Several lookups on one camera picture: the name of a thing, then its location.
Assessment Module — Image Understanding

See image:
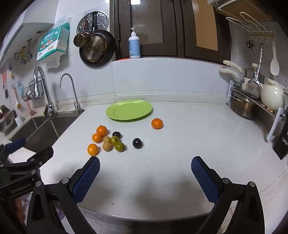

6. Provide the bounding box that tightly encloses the metal spatula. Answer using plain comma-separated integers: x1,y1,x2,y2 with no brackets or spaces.
245,42,264,98

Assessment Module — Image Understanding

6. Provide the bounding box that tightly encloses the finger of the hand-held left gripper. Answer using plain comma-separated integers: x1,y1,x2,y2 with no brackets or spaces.
0,146,54,179
0,137,27,161

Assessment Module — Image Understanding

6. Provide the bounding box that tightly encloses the green plate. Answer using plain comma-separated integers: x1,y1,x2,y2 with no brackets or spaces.
106,99,153,122

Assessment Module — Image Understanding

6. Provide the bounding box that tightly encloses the white rice paddle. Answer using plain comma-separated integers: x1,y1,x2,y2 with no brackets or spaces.
270,41,280,76

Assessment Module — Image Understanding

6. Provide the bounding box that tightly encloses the thin chrome faucet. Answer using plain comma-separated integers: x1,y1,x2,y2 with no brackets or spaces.
59,73,86,114

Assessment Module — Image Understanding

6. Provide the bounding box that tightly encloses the white ceramic jug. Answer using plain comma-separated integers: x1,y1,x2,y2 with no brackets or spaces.
260,79,286,113

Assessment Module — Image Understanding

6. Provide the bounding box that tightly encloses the round metal steamer rack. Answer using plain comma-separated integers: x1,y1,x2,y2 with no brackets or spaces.
76,12,109,34

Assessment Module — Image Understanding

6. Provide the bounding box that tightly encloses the white plastic bag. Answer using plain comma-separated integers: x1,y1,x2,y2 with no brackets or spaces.
46,53,68,69

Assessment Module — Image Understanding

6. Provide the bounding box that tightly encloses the steel pot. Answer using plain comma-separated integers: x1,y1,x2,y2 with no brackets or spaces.
230,93,259,121

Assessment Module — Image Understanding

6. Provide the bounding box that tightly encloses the dark brown window frame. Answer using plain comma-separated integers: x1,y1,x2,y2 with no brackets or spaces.
109,0,232,64

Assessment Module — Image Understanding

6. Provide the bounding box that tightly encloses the yellow wall hook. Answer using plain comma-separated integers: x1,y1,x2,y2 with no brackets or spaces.
13,39,33,66

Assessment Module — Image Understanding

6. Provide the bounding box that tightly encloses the white metal dish rack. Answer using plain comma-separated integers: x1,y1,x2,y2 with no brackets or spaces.
226,80,288,142

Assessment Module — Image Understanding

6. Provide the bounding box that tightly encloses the white blue pump bottle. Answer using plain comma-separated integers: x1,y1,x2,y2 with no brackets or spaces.
128,27,141,59

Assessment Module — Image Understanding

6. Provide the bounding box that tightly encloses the yellow dish brush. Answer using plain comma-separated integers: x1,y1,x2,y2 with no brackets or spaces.
12,87,22,109

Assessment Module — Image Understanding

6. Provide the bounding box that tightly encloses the white wire hanging rack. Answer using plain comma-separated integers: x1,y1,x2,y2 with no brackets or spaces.
225,11,276,39

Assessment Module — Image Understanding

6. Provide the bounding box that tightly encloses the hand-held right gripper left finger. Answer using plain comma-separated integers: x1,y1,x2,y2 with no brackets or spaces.
26,156,101,234

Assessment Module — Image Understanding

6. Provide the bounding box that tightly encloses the black box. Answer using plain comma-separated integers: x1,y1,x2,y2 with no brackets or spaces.
272,121,288,160

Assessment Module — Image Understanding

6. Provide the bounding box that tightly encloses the steel container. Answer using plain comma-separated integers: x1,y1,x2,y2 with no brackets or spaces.
244,68,266,84

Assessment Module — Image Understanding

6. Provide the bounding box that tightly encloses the steel sink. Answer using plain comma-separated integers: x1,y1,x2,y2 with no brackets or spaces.
9,110,85,153

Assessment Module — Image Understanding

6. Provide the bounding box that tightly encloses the tall chrome faucet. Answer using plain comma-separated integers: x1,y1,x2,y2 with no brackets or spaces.
33,66,58,117

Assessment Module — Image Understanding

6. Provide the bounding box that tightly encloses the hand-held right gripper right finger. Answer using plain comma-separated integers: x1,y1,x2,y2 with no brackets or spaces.
191,156,266,234

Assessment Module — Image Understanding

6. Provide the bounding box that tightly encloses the green white paper box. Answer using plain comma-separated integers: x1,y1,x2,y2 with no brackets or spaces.
37,22,70,62

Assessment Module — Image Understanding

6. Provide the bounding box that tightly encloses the small copper pot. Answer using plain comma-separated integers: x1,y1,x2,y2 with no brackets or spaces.
74,19,91,48

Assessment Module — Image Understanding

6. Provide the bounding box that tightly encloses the black wire basket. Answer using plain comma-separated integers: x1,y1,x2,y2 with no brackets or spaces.
22,76,44,100

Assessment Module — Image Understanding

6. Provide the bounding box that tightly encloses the black frying pan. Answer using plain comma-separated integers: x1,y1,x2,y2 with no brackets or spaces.
79,12,115,68

